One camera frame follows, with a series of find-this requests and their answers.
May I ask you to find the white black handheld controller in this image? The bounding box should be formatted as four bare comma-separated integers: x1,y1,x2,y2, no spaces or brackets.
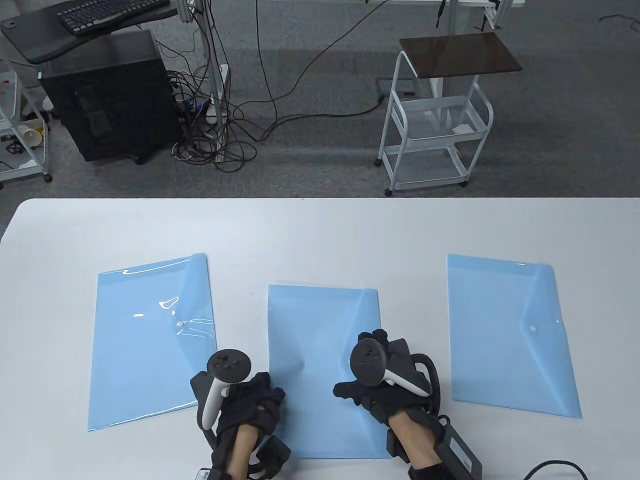
349,339,432,399
202,348,252,431

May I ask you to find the person's left forearm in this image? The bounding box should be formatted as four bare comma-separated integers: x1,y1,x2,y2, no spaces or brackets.
220,425,262,480

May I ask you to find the white cart with brown top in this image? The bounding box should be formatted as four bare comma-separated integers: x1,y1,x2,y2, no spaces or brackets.
376,31,524,197

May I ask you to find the blue plastic snap folder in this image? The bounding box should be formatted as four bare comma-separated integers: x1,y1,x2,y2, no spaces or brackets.
267,285,394,460
87,252,219,432
446,254,583,420

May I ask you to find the floor outlet box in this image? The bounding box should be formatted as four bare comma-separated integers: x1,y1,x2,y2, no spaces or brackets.
376,76,419,99

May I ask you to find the paper cup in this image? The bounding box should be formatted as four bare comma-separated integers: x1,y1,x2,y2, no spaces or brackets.
18,125,46,148

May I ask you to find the black forearm battery box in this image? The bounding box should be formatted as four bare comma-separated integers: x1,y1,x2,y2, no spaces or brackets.
434,419,484,475

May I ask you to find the black power cable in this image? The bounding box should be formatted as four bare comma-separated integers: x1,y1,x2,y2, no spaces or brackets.
520,459,590,480

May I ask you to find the black keyboard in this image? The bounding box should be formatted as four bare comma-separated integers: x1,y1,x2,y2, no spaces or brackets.
57,0,172,37

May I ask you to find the black forearm strap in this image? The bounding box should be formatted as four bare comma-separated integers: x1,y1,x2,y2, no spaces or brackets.
406,452,453,480

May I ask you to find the tangle of black cables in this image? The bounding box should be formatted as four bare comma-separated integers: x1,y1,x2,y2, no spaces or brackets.
165,70,259,174

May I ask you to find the person's right forearm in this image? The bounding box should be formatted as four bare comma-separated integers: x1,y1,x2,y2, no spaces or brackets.
387,412,443,468

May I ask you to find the black computer tower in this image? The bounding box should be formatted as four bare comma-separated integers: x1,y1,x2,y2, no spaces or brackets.
39,29,184,165

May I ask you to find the aluminium frame post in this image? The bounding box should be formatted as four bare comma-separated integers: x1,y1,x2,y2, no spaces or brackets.
176,0,227,153

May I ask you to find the person's left hand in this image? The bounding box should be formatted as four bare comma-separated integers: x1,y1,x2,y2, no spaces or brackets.
190,371,287,437

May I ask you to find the white wire cart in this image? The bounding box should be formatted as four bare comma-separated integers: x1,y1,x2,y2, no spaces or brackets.
0,59,54,190

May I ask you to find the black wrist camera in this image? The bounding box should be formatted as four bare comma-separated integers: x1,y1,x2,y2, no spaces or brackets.
385,429,410,462
257,434,292,471

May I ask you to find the long black floor cable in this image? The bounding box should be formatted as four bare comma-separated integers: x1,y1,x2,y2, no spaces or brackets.
220,0,392,146

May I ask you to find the person's right hand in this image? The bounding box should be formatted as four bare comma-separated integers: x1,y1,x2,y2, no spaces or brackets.
333,328,432,427

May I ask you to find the black keyboard desk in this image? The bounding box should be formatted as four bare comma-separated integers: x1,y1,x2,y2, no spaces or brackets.
0,0,182,65

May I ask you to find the white power strip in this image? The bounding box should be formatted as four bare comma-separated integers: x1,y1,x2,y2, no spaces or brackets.
206,64,232,126

